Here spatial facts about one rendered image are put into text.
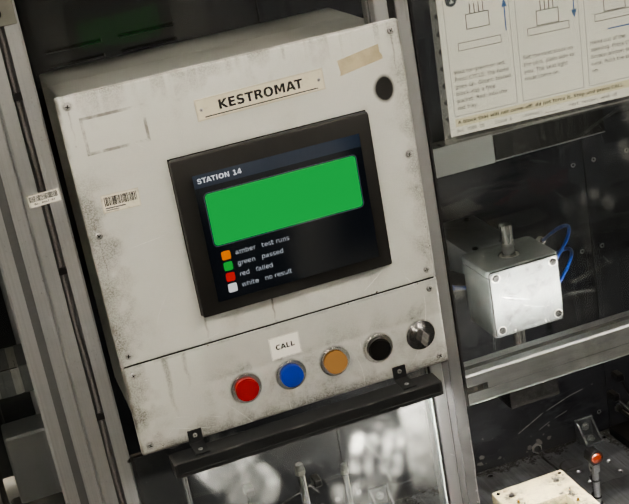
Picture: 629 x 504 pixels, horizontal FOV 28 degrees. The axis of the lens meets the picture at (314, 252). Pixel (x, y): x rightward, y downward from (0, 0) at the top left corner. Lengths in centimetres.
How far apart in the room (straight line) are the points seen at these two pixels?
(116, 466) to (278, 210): 39
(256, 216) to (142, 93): 20
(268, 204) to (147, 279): 17
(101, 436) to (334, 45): 56
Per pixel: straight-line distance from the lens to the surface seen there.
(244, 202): 149
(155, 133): 147
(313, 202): 151
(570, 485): 213
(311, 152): 150
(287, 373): 159
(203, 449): 158
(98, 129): 146
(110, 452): 160
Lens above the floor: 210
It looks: 20 degrees down
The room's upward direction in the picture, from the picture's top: 10 degrees counter-clockwise
